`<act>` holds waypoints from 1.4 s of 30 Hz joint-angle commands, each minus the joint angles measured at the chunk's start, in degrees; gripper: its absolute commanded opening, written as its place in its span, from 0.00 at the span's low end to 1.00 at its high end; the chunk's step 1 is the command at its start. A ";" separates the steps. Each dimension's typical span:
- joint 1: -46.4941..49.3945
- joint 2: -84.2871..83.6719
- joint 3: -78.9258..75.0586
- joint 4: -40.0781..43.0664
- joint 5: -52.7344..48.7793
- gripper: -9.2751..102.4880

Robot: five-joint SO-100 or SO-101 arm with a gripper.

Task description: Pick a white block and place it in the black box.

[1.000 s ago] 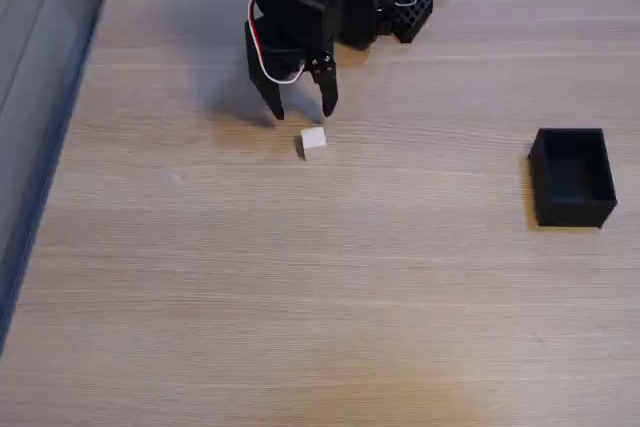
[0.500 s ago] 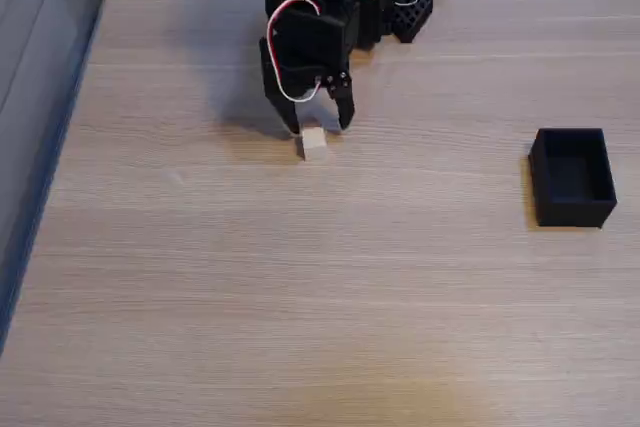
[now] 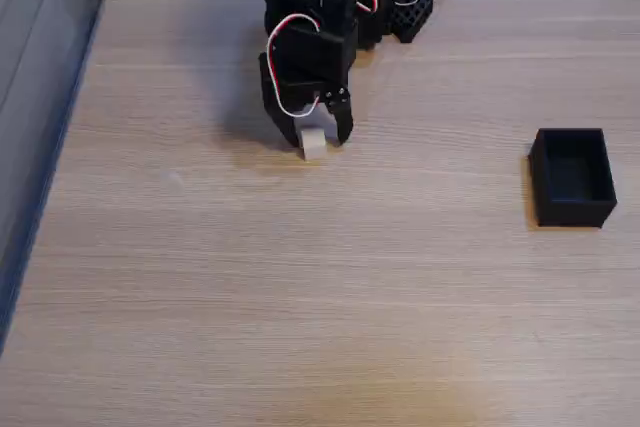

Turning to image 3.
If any white red gripper cable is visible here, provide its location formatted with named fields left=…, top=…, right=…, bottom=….
left=266, top=12, right=322, bottom=119

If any white block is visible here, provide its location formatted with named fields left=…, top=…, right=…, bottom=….
left=299, top=127, right=329, bottom=162

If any black open box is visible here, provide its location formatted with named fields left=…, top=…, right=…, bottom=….
left=528, top=127, right=619, bottom=228

